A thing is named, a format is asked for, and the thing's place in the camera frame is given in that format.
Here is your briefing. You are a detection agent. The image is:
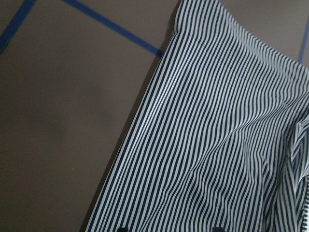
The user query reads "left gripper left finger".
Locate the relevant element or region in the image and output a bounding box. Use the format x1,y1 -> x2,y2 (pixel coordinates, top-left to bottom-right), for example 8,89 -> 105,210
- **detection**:
117,227 -> 128,232

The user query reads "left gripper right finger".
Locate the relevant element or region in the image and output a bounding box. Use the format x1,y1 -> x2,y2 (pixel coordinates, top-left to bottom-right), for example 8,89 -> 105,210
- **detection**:
212,227 -> 224,232

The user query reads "blue white striped polo shirt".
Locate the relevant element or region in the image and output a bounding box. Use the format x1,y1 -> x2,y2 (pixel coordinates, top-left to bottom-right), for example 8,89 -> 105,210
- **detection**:
86,0 -> 309,232

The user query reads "blue tape line lengthwise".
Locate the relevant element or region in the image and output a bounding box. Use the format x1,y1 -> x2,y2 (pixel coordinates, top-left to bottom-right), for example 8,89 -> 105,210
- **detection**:
64,0 -> 163,58

